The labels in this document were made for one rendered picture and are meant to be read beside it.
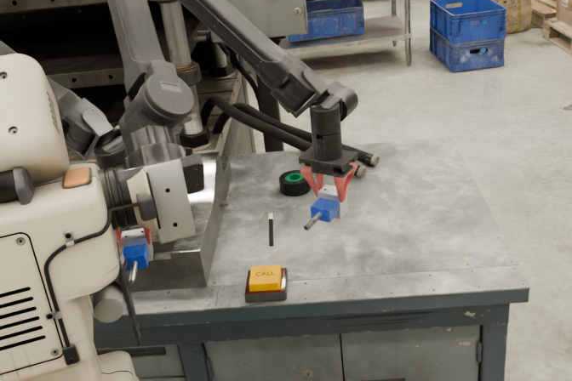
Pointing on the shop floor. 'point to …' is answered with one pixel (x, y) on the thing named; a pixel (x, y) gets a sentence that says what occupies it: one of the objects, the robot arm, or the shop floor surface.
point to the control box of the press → (260, 6)
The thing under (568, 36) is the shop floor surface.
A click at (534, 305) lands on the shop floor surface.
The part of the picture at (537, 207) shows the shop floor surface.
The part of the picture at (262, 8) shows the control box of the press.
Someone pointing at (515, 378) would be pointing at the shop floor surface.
